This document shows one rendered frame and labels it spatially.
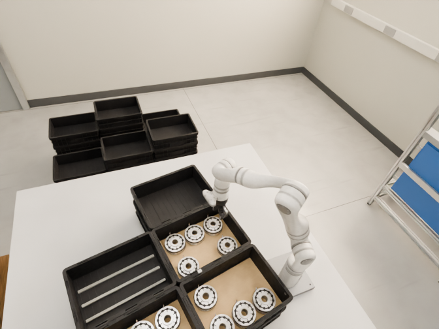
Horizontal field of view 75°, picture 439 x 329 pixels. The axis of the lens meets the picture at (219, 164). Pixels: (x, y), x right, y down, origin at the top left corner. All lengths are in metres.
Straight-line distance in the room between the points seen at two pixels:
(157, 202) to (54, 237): 0.58
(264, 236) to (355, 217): 1.45
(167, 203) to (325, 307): 0.97
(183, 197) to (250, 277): 0.58
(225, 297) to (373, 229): 1.92
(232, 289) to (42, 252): 1.00
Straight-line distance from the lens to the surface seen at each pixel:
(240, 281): 1.45
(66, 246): 1.78
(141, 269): 1.48
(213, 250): 1.50
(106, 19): 3.70
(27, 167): 3.37
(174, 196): 1.69
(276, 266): 1.63
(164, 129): 2.67
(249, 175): 1.06
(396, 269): 2.90
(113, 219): 1.80
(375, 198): 3.11
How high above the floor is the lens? 2.16
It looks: 45 degrees down
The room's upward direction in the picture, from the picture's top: 7 degrees clockwise
